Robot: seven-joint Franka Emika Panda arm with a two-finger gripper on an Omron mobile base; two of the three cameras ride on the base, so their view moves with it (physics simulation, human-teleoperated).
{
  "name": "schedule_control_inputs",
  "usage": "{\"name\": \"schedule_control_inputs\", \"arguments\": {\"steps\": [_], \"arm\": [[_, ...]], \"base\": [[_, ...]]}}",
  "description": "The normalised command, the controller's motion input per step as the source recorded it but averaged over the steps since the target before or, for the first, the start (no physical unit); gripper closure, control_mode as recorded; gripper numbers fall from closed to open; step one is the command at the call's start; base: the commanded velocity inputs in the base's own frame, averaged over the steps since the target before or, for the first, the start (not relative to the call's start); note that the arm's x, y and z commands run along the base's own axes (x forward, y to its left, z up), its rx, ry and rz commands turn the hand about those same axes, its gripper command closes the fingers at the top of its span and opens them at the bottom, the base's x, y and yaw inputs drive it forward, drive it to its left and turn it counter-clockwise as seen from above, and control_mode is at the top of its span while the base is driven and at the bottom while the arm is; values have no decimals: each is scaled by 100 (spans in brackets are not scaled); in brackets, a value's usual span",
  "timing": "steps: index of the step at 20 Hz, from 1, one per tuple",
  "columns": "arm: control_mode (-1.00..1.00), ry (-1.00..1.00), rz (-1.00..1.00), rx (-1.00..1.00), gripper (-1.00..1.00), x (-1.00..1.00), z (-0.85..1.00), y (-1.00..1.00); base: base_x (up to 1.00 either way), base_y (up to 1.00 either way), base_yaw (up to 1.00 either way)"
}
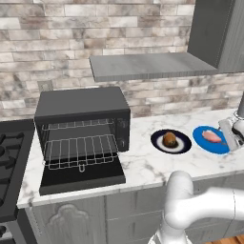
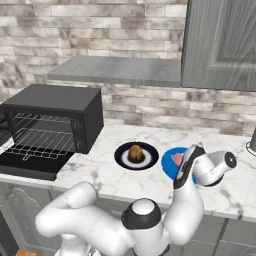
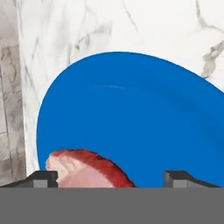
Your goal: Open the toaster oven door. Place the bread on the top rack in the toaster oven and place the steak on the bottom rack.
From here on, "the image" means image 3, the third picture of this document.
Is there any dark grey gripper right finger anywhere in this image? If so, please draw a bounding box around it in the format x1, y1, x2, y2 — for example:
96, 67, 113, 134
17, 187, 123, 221
163, 170, 221, 189

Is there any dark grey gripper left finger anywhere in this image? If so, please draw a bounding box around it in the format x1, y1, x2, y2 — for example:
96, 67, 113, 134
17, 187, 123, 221
0, 170, 59, 189

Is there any red raw steak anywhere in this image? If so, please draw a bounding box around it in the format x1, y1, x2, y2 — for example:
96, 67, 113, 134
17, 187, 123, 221
45, 149, 136, 189

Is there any blue plate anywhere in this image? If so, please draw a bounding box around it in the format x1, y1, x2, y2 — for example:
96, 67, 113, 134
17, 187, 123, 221
36, 51, 224, 189

